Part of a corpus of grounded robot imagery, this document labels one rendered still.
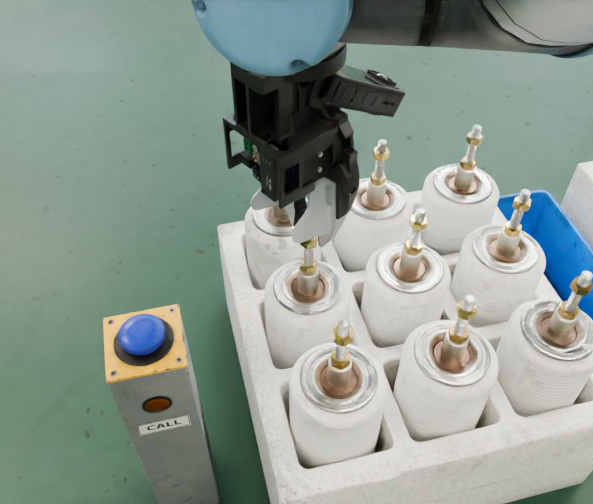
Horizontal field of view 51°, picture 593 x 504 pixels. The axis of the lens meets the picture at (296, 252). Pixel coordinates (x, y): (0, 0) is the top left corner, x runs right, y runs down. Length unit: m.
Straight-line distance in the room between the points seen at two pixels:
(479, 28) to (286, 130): 0.20
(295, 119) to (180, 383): 0.25
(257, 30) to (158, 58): 1.29
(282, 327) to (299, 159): 0.24
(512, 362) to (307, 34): 0.48
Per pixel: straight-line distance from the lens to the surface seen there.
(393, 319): 0.71
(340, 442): 0.63
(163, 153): 1.28
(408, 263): 0.69
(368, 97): 0.53
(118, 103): 1.45
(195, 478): 0.76
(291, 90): 0.48
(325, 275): 0.69
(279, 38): 0.31
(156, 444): 0.67
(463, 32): 0.33
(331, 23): 0.30
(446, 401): 0.63
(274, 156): 0.47
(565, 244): 1.04
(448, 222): 0.81
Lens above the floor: 0.78
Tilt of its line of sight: 47 degrees down
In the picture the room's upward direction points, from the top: straight up
